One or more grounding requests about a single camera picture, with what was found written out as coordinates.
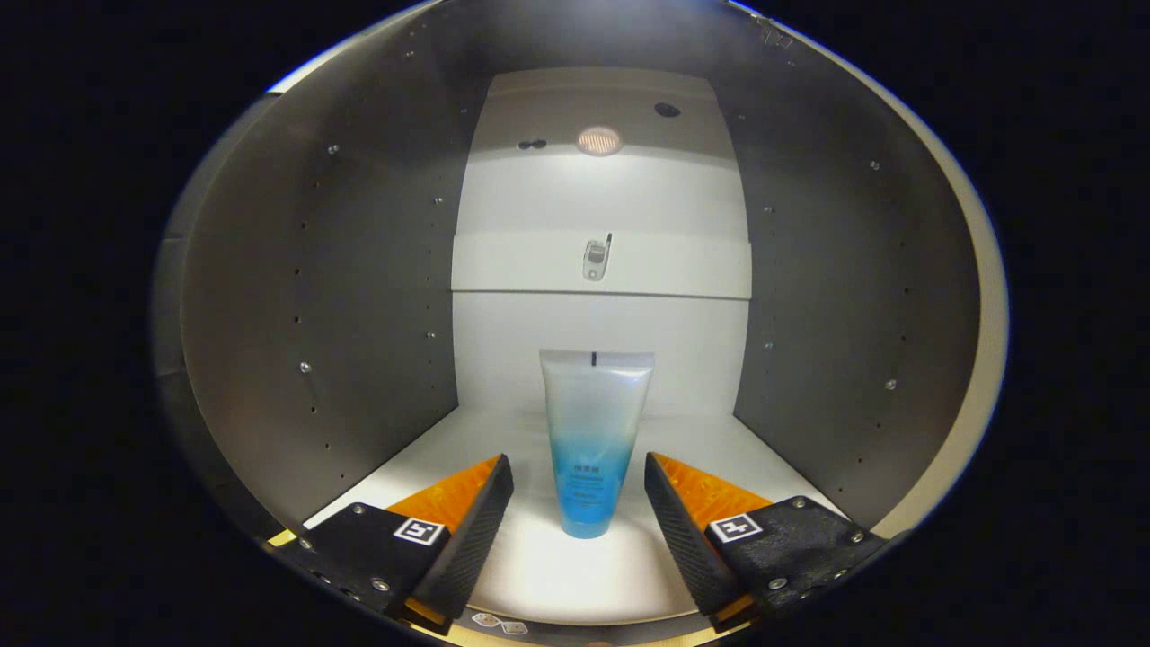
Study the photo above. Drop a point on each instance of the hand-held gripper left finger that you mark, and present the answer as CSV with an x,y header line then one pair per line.
x,y
472,539

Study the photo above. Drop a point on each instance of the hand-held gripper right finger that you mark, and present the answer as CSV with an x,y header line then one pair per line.
x,y
687,539

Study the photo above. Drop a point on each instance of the blue clear tube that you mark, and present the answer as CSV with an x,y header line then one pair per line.
x,y
593,449

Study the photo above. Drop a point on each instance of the grey cabinet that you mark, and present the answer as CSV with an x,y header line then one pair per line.
x,y
359,270

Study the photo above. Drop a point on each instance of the round cabinet light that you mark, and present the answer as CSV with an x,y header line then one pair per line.
x,y
599,141

